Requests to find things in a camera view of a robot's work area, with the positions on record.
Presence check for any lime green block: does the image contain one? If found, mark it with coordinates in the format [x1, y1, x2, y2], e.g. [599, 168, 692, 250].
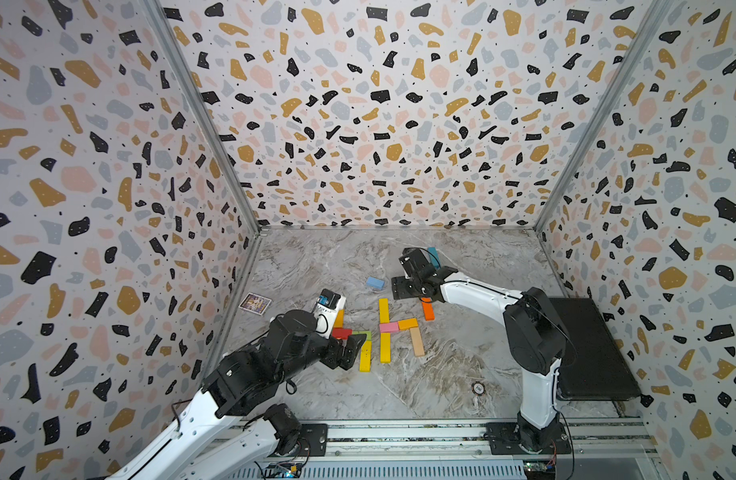
[352, 331, 372, 341]

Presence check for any red block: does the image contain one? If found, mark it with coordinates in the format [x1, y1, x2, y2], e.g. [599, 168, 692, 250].
[331, 328, 353, 340]

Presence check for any orange-yellow long block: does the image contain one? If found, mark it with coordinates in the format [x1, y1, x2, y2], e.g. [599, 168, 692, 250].
[334, 309, 345, 329]

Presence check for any light blue block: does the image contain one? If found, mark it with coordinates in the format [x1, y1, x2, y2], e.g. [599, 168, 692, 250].
[366, 277, 385, 290]

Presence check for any yellow long block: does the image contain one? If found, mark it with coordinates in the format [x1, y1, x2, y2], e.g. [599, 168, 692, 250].
[380, 333, 392, 364]

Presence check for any pink block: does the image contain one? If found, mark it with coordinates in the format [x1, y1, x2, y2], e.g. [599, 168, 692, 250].
[380, 322, 401, 334]

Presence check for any orange block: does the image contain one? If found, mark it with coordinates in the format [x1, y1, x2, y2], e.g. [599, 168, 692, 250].
[421, 298, 436, 321]

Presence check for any amber block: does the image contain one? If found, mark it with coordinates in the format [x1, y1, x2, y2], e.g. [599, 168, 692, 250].
[398, 318, 419, 331]

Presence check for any teal long block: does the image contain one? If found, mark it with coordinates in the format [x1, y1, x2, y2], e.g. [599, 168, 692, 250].
[428, 247, 441, 268]

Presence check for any natural wood long block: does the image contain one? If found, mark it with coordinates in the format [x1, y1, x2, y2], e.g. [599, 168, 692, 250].
[409, 327, 426, 357]

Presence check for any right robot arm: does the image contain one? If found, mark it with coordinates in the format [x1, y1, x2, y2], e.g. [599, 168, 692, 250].
[392, 247, 572, 453]

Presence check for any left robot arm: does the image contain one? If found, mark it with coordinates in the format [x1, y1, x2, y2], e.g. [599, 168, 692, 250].
[113, 307, 367, 479]

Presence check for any small printed card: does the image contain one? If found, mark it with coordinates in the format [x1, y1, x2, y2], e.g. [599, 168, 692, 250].
[239, 292, 272, 316]

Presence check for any round table grommet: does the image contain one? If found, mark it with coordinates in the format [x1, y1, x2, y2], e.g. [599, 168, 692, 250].
[472, 382, 486, 396]

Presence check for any black carrying case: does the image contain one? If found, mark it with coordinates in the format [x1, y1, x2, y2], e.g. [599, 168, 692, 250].
[551, 297, 641, 401]

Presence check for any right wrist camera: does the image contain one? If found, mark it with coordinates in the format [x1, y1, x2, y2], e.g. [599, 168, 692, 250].
[400, 247, 435, 279]

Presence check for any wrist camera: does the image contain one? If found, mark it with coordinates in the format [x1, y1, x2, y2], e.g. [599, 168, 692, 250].
[312, 289, 346, 338]
[400, 247, 435, 279]

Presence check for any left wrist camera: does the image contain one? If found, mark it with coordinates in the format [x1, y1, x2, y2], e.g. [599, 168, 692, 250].
[312, 289, 346, 338]

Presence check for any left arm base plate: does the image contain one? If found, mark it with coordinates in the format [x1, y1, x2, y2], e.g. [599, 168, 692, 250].
[280, 423, 329, 457]

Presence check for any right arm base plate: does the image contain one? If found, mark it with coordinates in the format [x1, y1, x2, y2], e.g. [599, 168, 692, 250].
[484, 421, 572, 455]

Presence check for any aluminium front rail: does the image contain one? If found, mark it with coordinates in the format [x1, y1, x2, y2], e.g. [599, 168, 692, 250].
[223, 418, 663, 480]

